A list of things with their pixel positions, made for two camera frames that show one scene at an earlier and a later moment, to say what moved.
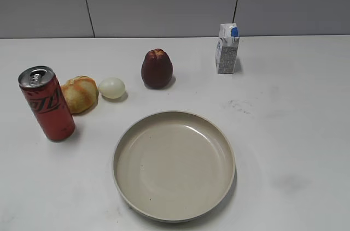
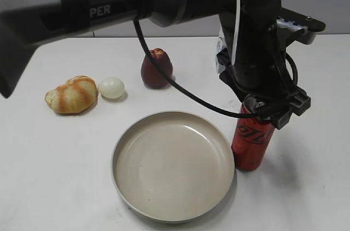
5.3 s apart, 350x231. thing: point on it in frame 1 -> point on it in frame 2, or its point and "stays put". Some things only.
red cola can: x=44 y=90 -> x=250 y=141
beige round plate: x=175 y=166 stays put
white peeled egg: x=111 y=87 stays put
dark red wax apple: x=157 y=69 stays put
